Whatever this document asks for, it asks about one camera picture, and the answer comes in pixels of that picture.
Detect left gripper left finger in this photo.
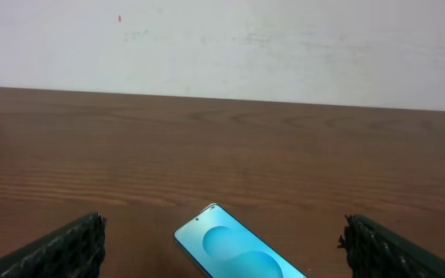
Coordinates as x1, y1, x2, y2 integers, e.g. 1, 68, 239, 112
0, 212, 106, 278

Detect teal screen smartphone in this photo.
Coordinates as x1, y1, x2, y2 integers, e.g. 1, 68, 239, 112
174, 203, 306, 278

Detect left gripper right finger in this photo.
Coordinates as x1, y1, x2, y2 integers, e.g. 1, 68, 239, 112
338, 215, 445, 278

